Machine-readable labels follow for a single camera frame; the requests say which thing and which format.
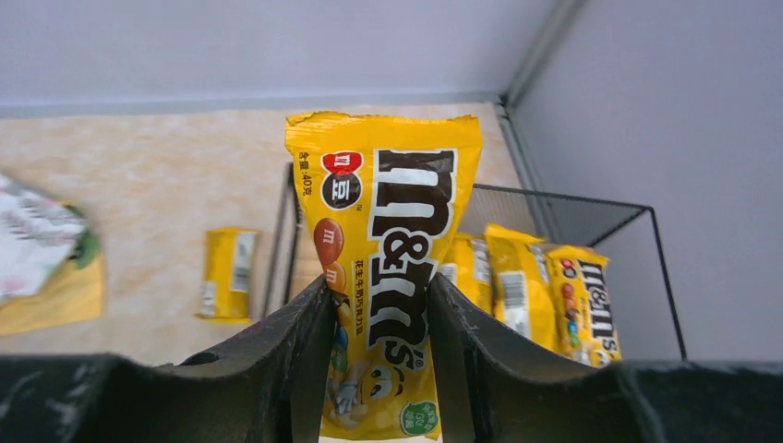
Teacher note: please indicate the yellow candy bag shelf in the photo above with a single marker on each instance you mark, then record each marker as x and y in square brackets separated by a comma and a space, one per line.
[466, 266]
[523, 301]

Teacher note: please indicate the yellow candy bag shelf left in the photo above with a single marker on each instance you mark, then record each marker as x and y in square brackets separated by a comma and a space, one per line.
[466, 266]

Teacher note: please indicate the yellow m&m bag on shelf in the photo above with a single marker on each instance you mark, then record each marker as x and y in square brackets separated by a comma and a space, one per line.
[578, 286]

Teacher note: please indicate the yellow candy bag barcode side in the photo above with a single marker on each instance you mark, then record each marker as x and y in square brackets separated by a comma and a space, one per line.
[229, 259]

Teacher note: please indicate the black wire mesh shelf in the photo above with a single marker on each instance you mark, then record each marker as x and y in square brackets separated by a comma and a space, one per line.
[643, 305]

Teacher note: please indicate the yellow m&m bag front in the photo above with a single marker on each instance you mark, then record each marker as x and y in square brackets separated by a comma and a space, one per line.
[383, 197]

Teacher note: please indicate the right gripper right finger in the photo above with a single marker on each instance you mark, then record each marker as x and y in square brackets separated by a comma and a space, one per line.
[496, 386]

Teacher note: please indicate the animal print white cloth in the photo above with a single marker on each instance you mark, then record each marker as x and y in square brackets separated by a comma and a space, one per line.
[39, 236]

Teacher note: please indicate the yellow candy bag shelf middle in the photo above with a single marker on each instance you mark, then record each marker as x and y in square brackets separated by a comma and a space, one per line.
[523, 301]

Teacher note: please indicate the yellow m&m bag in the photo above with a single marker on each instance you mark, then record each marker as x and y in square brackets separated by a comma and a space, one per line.
[383, 197]
[578, 286]

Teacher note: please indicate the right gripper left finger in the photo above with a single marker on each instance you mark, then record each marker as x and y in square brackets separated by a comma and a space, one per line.
[265, 384]

